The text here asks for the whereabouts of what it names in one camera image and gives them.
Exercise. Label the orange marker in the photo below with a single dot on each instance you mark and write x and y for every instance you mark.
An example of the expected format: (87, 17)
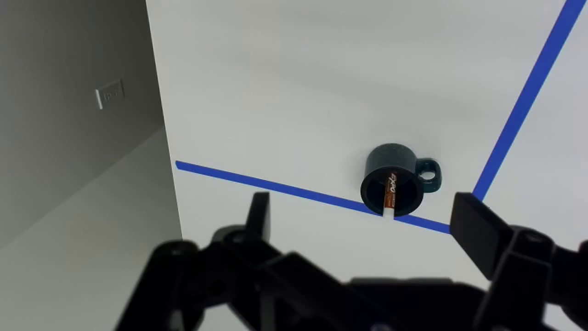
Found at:
(390, 193)

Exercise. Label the blue tape strip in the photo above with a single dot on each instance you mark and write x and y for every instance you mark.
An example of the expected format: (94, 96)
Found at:
(526, 92)
(276, 186)

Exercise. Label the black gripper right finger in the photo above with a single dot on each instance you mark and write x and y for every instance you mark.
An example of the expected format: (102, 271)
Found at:
(480, 230)

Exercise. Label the dark teal mug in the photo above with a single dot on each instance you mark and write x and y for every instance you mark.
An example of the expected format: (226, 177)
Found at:
(386, 159)

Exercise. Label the white wall outlet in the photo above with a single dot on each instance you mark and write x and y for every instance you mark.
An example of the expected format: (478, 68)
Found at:
(111, 94)

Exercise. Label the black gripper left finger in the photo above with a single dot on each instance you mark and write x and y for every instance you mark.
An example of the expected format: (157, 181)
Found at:
(260, 217)

